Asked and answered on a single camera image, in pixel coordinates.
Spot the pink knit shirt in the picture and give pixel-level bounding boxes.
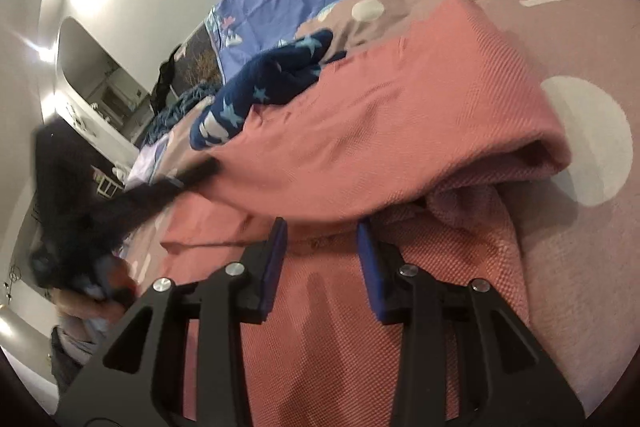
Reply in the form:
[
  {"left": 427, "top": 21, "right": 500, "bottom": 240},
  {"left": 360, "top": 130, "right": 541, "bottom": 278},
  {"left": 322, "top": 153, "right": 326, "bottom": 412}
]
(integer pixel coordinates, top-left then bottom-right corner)
[{"left": 162, "top": 0, "right": 570, "bottom": 426}]

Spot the person's left hand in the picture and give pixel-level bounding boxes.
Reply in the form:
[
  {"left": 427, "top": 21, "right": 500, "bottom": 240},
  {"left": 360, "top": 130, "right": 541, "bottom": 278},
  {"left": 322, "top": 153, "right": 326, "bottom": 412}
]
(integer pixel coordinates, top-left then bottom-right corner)
[{"left": 51, "top": 258, "right": 137, "bottom": 341}]

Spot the lavender folded cloth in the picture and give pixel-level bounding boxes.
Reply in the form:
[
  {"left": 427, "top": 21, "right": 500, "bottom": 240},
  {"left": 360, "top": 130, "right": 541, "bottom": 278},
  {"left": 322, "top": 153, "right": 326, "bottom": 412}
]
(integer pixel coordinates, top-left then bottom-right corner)
[{"left": 125, "top": 134, "right": 169, "bottom": 190}]

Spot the black garment on headboard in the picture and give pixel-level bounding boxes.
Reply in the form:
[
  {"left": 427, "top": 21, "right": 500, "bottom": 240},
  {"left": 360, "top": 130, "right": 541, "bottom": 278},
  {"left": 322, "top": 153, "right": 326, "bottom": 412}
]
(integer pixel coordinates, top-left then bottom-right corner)
[{"left": 150, "top": 44, "right": 183, "bottom": 116}]

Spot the teal fuzzy blanket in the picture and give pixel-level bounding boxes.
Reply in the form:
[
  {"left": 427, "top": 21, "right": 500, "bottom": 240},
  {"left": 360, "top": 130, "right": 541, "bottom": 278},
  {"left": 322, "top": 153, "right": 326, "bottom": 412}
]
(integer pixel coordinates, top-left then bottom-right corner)
[{"left": 136, "top": 81, "right": 221, "bottom": 148}]

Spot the dark floral pillow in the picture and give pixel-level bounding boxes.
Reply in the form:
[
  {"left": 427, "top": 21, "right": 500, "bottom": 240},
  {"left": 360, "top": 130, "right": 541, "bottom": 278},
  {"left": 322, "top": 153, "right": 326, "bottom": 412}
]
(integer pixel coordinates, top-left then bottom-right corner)
[{"left": 170, "top": 24, "right": 222, "bottom": 95}]

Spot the navy star-patterned garment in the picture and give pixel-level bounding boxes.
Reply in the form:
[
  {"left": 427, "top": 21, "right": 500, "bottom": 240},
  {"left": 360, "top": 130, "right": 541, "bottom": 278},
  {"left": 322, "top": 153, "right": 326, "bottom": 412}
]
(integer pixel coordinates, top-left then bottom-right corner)
[{"left": 190, "top": 29, "right": 347, "bottom": 150}]

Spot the mauve polka-dot blanket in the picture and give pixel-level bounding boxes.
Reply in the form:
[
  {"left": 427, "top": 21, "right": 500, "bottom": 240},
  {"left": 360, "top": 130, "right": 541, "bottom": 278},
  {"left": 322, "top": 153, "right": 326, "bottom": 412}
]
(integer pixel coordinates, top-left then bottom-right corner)
[{"left": 119, "top": 0, "right": 640, "bottom": 413}]

